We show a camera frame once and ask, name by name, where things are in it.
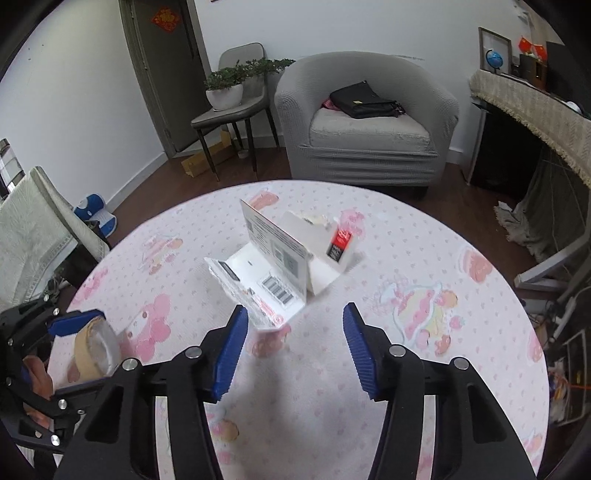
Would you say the white cardboard box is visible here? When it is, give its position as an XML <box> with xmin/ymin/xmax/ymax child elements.
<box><xmin>204</xmin><ymin>198</ymin><xmax>363</xmax><ymax>333</ymax></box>

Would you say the picture frame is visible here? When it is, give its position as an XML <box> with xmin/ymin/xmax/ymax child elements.
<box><xmin>478</xmin><ymin>27</ymin><xmax>512</xmax><ymax>75</ymax></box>

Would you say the grey dining chair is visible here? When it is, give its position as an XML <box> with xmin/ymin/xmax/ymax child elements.
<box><xmin>191</xmin><ymin>42</ymin><xmax>280</xmax><ymax>182</ymax></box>

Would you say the black cabinet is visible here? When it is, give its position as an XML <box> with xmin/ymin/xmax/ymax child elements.
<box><xmin>471</xmin><ymin>108</ymin><xmax>543</xmax><ymax>201</ymax></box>

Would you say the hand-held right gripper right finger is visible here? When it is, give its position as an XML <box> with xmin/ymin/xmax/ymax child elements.
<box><xmin>342</xmin><ymin>302</ymin><xmax>541</xmax><ymax>480</ymax></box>

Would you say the grey hanging cloth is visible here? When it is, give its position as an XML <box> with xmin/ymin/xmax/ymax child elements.
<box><xmin>495</xmin><ymin>157</ymin><xmax>591</xmax><ymax>268</ymax></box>

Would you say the person's left hand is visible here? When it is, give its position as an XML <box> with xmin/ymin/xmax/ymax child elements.
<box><xmin>22</xmin><ymin>354</ymin><xmax>52</xmax><ymax>401</ymax></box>

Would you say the black monitor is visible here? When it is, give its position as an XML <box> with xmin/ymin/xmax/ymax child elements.
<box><xmin>545</xmin><ymin>41</ymin><xmax>591</xmax><ymax>100</ymax></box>

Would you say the potted green plant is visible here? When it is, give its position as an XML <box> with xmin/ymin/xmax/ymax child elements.
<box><xmin>203</xmin><ymin>58</ymin><xmax>296</xmax><ymax>112</ymax></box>

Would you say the red door decoration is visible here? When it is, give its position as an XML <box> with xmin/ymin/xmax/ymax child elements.
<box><xmin>151</xmin><ymin>7</ymin><xmax>181</xmax><ymax>33</ymax></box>

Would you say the grey door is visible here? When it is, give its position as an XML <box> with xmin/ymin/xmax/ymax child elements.
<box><xmin>119</xmin><ymin>0</ymin><xmax>214</xmax><ymax>160</ymax></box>

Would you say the green patterned tablecloth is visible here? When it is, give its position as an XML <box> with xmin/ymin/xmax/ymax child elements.
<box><xmin>0</xmin><ymin>166</ymin><xmax>110</xmax><ymax>315</ymax></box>

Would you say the blue white plastic object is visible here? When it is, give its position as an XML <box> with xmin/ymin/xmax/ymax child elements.
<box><xmin>74</xmin><ymin>194</ymin><xmax>118</xmax><ymax>241</ymax></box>

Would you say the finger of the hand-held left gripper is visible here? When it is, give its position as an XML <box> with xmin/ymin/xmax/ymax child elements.
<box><xmin>0</xmin><ymin>295</ymin><xmax>106</xmax><ymax>346</ymax></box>
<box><xmin>9</xmin><ymin>376</ymin><xmax>116</xmax><ymax>457</ymax></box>

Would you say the flat cardboard box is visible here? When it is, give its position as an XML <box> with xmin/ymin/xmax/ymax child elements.
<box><xmin>180</xmin><ymin>131</ymin><xmax>236</xmax><ymax>177</ymax></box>

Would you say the grey armchair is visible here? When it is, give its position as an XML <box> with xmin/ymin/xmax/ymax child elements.
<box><xmin>274</xmin><ymin>52</ymin><xmax>460</xmax><ymax>200</ymax></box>

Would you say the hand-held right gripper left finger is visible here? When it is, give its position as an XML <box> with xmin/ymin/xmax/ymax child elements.
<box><xmin>53</xmin><ymin>305</ymin><xmax>250</xmax><ymax>480</ymax></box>

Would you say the white desk frame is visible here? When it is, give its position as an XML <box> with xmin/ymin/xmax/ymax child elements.
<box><xmin>515</xmin><ymin>240</ymin><xmax>591</xmax><ymax>291</ymax></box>

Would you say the beige lace cloth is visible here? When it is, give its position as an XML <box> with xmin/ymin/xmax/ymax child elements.
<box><xmin>468</xmin><ymin>69</ymin><xmax>591</xmax><ymax>190</ymax></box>

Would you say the black bag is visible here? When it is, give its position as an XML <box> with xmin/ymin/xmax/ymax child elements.
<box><xmin>329</xmin><ymin>80</ymin><xmax>406</xmax><ymax>120</ymax></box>

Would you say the white power strip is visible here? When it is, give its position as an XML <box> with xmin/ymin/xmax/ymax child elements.
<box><xmin>531</xmin><ymin>295</ymin><xmax>583</xmax><ymax>343</ymax></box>

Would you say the red black packet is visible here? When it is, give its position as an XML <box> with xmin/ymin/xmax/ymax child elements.
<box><xmin>327</xmin><ymin>227</ymin><xmax>354</xmax><ymax>262</ymax></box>

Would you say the brown tape roll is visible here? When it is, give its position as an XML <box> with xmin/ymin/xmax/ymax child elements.
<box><xmin>73</xmin><ymin>318</ymin><xmax>123</xmax><ymax>385</ymax></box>

